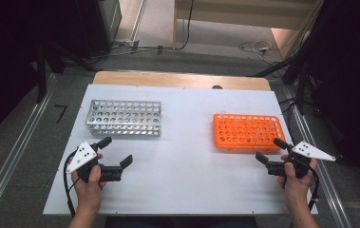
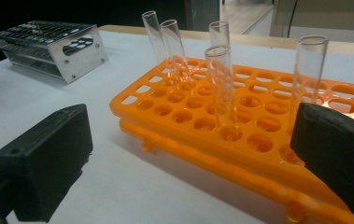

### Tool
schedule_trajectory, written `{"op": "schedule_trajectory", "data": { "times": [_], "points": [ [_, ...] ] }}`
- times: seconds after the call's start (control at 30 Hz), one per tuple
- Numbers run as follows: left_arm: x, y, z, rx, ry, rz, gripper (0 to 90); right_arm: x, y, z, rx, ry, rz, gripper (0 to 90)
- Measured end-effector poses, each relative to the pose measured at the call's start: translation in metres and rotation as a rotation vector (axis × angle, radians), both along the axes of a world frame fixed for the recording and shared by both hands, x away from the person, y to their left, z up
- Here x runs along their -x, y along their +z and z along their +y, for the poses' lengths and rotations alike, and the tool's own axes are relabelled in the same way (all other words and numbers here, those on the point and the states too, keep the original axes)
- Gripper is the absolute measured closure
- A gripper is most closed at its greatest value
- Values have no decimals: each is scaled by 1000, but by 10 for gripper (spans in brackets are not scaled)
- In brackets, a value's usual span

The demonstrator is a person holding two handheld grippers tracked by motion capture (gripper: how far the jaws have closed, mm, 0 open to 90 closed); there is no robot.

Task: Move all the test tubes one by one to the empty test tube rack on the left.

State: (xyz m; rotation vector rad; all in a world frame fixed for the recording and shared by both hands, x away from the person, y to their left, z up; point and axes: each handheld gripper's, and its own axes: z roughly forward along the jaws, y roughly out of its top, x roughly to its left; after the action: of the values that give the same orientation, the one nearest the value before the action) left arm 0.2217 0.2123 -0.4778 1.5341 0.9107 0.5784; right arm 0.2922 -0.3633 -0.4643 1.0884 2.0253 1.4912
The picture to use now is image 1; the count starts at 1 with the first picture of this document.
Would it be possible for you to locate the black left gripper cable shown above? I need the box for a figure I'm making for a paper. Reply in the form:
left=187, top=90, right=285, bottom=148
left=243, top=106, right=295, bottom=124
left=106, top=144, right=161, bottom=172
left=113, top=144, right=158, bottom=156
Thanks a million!
left=62, top=150, right=81, bottom=219

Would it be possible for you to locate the silver metal test tube rack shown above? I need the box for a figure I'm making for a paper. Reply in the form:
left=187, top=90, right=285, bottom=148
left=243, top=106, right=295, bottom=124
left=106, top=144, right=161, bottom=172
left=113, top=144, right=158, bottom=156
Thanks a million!
left=85, top=99, right=162, bottom=138

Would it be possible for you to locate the black cabinet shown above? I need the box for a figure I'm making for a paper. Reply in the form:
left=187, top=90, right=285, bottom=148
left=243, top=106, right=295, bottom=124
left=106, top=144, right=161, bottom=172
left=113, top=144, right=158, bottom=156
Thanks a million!
left=75, top=0, right=123, bottom=60

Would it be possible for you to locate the beige wooden furniture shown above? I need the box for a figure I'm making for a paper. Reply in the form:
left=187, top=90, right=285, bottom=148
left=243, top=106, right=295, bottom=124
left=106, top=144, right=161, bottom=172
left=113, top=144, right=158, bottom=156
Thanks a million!
left=172, top=0, right=325, bottom=51

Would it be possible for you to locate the gray floor cable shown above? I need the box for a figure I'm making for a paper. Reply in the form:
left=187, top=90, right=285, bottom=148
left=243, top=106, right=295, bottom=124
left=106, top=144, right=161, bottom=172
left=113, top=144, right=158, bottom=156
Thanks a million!
left=90, top=43, right=173, bottom=61

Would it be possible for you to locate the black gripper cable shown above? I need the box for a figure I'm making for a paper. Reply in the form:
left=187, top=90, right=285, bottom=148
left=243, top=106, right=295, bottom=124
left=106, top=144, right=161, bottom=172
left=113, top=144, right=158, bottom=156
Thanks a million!
left=62, top=150, right=81, bottom=219
left=308, top=166, right=321, bottom=212

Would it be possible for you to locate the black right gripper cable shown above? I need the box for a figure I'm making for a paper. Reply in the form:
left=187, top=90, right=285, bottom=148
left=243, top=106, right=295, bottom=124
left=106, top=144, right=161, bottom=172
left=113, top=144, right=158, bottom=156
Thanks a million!
left=308, top=166, right=321, bottom=212

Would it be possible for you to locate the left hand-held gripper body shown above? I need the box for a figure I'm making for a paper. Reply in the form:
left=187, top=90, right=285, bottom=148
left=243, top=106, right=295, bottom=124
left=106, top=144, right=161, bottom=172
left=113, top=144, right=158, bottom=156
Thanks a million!
left=66, top=141, right=123, bottom=184

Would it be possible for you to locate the person's left hand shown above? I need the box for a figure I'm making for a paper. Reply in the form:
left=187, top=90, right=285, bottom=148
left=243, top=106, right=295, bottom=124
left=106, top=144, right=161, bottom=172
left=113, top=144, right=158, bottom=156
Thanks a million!
left=71, top=153, right=106, bottom=214

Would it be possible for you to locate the person's right hand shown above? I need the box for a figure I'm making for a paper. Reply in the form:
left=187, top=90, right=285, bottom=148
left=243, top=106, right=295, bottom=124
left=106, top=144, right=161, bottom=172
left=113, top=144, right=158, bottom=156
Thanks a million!
left=276, top=154, right=319, bottom=207

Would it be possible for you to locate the orange plastic test tube rack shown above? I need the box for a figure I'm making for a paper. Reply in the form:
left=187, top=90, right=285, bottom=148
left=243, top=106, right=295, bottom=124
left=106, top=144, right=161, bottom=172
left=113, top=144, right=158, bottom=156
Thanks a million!
left=212, top=113, right=288, bottom=152

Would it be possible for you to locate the white floor cable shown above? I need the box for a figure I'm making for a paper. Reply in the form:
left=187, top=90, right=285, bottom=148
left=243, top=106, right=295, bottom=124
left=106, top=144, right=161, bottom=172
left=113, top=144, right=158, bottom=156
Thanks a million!
left=237, top=40, right=275, bottom=66

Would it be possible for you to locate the black hanging cable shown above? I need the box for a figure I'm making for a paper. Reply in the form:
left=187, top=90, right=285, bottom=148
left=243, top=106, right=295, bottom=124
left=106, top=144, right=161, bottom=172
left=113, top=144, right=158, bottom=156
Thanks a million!
left=177, top=0, right=196, bottom=51

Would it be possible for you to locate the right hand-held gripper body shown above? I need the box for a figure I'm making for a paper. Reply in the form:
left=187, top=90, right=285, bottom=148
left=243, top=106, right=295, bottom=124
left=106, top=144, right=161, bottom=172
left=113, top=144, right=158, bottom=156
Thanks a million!
left=266, top=141, right=336, bottom=180

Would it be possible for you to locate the black metal stand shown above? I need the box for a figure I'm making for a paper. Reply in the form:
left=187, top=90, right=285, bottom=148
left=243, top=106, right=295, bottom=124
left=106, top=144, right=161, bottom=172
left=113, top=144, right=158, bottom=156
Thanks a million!
left=35, top=39, right=101, bottom=104
left=253, top=47, right=316, bottom=116

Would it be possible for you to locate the metal floor rail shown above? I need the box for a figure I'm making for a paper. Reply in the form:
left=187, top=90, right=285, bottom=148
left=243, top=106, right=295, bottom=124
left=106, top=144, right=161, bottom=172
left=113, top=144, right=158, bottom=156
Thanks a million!
left=281, top=85, right=353, bottom=228
left=0, top=73, right=58, bottom=228

